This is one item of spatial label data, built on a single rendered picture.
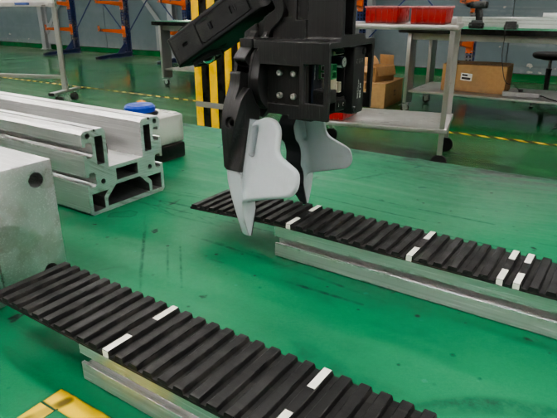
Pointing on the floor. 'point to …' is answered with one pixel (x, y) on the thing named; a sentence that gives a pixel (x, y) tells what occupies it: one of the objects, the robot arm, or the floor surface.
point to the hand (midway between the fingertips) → (271, 205)
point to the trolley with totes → (404, 120)
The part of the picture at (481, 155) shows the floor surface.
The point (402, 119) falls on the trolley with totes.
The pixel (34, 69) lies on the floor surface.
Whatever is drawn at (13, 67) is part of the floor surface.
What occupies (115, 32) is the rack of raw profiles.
